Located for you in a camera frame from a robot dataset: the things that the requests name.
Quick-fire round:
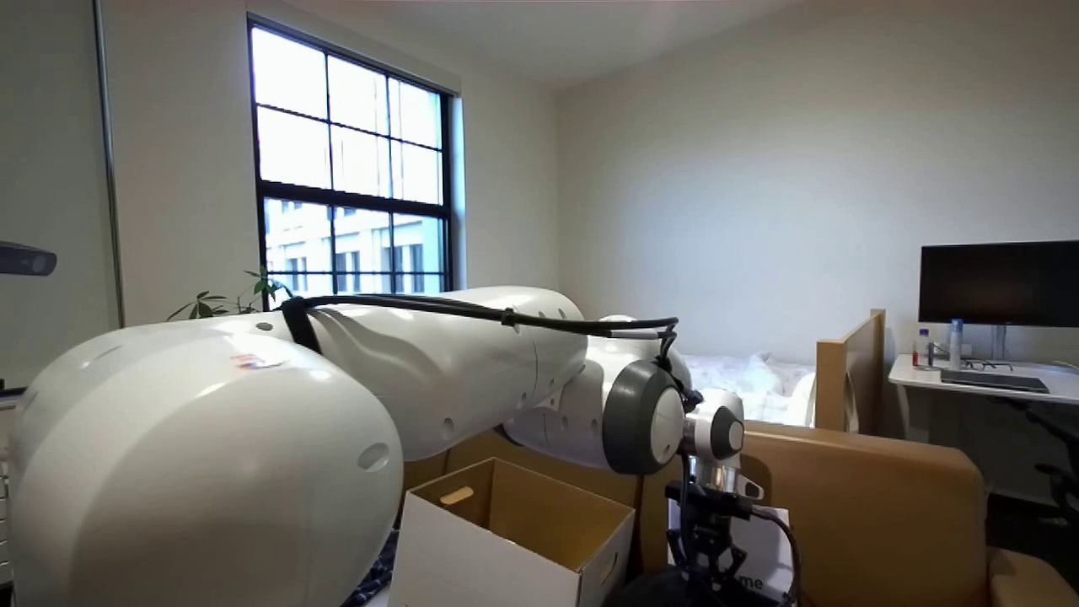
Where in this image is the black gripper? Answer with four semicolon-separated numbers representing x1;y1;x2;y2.
670;485;752;590

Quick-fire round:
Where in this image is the black cloth garment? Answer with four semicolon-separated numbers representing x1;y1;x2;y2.
602;570;787;607

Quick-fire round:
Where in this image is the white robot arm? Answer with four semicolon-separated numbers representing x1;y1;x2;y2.
10;285;745;607

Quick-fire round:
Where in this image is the open cardboard box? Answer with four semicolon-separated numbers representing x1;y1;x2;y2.
388;458;635;607

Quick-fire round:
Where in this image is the wooden bed with white bedding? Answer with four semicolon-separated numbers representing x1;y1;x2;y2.
683;310;888;431

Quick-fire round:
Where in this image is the clear water bottle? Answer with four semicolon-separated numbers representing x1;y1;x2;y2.
947;317;963;366

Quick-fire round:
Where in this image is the black desk chair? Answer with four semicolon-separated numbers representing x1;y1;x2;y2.
990;400;1079;530

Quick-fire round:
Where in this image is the black keyboard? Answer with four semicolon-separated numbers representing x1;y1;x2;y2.
941;372;1048;394

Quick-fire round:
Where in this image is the white desk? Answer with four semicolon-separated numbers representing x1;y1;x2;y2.
888;355;1079;442

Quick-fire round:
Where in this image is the black computer monitor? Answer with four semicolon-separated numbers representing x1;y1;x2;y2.
918;240;1079;326

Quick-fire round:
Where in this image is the black framed window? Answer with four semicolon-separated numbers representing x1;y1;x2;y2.
247;16;457;301

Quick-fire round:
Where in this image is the green potted plant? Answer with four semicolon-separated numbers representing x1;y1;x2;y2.
172;268;293;321

